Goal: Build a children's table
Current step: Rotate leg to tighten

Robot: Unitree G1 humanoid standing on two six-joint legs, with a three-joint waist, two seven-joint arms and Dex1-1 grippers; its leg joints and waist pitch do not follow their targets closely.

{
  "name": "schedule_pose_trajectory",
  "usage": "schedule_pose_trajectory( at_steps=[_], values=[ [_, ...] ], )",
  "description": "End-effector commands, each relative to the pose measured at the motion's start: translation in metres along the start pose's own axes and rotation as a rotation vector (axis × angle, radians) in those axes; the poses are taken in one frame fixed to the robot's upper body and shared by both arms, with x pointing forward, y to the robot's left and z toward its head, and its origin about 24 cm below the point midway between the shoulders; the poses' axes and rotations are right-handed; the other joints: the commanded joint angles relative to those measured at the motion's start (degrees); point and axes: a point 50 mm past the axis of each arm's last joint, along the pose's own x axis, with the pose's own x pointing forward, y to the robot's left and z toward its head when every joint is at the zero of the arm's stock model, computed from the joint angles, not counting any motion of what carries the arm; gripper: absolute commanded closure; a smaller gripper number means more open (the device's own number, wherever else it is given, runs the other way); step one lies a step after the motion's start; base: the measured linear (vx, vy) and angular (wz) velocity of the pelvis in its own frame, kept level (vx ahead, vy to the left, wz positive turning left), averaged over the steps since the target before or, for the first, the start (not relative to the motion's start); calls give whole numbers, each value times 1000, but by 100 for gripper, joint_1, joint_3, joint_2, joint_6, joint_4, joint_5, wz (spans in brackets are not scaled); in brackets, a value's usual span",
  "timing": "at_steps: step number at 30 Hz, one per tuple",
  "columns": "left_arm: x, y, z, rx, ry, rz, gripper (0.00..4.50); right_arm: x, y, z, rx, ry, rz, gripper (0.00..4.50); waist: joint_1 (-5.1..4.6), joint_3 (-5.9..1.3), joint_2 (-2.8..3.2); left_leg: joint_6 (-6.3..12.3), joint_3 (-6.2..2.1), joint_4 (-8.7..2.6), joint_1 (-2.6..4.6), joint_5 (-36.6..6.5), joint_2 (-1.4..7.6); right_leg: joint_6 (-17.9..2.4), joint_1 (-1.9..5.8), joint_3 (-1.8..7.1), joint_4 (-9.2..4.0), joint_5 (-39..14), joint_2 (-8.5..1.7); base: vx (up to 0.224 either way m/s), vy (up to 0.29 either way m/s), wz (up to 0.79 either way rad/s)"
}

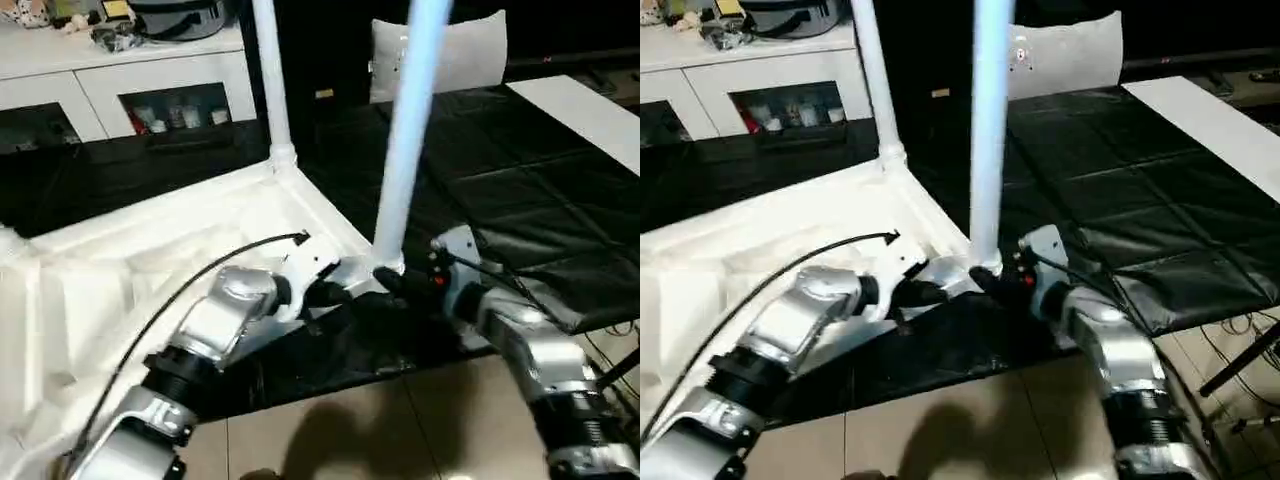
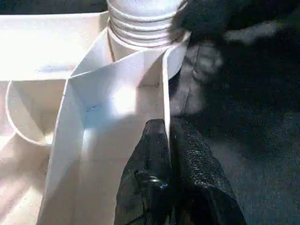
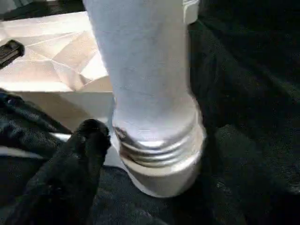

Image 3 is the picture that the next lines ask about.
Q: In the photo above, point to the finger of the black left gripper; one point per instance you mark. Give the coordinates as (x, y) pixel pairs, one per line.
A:
(9, 51)

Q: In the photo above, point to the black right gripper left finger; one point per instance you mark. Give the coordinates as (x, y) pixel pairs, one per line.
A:
(61, 183)

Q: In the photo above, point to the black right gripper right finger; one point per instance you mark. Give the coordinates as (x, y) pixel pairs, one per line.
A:
(258, 183)

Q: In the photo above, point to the white plastic table top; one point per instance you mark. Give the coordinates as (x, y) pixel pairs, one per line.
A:
(51, 61)

